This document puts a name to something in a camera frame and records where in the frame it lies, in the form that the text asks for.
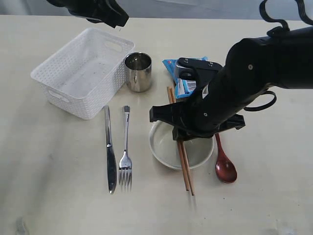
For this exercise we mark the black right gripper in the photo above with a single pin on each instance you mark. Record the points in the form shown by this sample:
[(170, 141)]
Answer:
[(207, 111)]

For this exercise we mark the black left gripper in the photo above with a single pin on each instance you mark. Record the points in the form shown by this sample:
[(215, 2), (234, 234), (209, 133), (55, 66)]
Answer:
[(95, 11)]

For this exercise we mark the blue snack packet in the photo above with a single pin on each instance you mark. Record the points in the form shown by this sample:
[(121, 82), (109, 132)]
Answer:
[(183, 88)]

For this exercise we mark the wooden chopstick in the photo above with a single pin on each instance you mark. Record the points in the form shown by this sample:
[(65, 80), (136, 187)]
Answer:
[(187, 168), (184, 172)]

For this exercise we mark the white ceramic bowl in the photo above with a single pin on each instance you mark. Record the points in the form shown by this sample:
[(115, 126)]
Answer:
[(165, 150)]

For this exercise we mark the shiny steel cup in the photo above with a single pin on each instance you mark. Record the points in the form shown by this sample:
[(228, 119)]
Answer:
[(138, 70)]

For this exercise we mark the red-brown wooden spoon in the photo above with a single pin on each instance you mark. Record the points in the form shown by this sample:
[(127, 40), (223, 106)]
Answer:
[(225, 169)]

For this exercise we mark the steel spoon long handle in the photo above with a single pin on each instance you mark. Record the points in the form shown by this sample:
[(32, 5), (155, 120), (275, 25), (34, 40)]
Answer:
[(125, 163)]

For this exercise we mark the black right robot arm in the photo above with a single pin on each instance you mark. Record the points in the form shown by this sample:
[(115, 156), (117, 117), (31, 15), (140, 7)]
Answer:
[(252, 66)]

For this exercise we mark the white perforated plastic basket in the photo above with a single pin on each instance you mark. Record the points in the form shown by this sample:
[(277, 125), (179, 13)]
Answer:
[(85, 74)]

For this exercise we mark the white curtain backdrop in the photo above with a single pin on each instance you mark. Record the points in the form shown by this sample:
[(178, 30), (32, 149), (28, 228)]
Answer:
[(173, 9)]

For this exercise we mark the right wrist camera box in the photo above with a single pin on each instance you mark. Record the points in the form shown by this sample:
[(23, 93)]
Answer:
[(200, 71)]

